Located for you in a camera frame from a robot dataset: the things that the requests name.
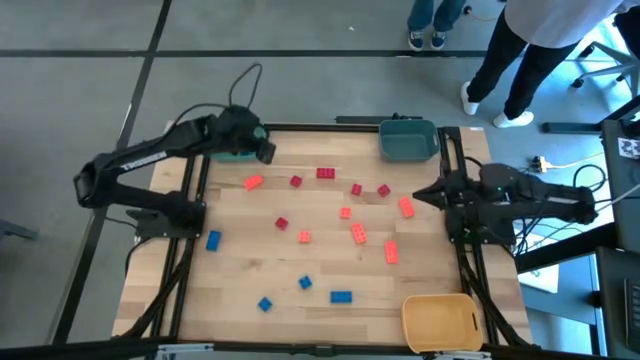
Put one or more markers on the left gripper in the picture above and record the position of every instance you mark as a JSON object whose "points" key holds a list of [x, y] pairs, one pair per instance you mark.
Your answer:
{"points": [[240, 131]]}

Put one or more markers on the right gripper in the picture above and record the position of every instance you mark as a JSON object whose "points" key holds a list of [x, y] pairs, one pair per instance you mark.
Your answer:
{"points": [[451, 180]]}

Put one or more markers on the long orange toy block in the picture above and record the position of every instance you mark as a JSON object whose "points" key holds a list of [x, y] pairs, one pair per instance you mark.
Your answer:
{"points": [[391, 252], [358, 233], [406, 207], [253, 182]]}

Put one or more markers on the small red toy block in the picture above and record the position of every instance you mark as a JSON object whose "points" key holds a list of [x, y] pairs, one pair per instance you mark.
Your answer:
{"points": [[281, 223], [384, 190], [296, 181], [356, 189]]}

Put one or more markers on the long red toy block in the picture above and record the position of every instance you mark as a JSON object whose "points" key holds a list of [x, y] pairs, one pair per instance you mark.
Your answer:
{"points": [[325, 173]]}

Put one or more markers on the long blue toy block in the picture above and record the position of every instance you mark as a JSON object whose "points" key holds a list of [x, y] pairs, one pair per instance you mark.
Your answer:
{"points": [[341, 297], [214, 240]]}

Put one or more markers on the small blue toy block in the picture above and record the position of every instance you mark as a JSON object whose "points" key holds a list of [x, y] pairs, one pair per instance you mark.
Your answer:
{"points": [[305, 282], [265, 304]]}

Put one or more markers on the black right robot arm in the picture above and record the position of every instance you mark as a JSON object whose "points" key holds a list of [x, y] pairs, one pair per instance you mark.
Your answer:
{"points": [[545, 195]]}

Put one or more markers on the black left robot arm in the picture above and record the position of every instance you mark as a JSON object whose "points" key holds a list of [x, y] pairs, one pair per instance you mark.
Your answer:
{"points": [[150, 150]]}

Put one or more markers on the teal plastic bin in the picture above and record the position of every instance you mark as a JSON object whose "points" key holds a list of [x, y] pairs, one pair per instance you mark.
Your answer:
{"points": [[230, 157]]}

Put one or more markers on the grey-green plastic bin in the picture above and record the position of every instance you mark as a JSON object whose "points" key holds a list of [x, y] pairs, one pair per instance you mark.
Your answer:
{"points": [[407, 142]]}

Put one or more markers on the small orange toy block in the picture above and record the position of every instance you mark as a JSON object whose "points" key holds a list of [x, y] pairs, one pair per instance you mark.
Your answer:
{"points": [[304, 237], [345, 213]]}

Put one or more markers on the white power strip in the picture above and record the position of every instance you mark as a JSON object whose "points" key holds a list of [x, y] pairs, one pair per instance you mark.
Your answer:
{"points": [[539, 163]]}

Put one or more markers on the yellow plastic bin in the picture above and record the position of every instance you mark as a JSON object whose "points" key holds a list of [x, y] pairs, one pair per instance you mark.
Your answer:
{"points": [[440, 322]]}

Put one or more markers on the white sheet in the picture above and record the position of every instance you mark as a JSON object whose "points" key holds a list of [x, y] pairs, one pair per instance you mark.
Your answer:
{"points": [[542, 280]]}

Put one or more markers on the person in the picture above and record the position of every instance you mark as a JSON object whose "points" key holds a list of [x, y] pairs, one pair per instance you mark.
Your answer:
{"points": [[432, 22], [530, 55]]}

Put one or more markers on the black desk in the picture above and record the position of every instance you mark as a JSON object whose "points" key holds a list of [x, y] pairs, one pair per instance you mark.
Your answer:
{"points": [[622, 200], [617, 305]]}

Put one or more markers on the fiducial marker tag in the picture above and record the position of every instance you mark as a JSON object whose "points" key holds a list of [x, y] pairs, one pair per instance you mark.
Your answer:
{"points": [[629, 147]]}

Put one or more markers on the white office chair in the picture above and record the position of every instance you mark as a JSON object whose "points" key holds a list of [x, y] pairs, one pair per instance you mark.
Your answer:
{"points": [[627, 65]]}

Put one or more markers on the grey furniture leg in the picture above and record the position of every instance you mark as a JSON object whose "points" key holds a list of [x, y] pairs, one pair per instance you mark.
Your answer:
{"points": [[15, 230]]}

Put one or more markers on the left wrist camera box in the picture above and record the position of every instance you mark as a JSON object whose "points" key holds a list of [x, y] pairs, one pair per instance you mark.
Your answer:
{"points": [[266, 151]]}

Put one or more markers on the black aluminium table frame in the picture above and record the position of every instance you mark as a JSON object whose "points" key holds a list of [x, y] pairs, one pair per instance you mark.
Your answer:
{"points": [[325, 127]]}

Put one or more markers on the silver frame bracket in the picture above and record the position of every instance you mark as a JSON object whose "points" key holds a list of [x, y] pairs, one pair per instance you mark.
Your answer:
{"points": [[462, 354], [185, 348]]}

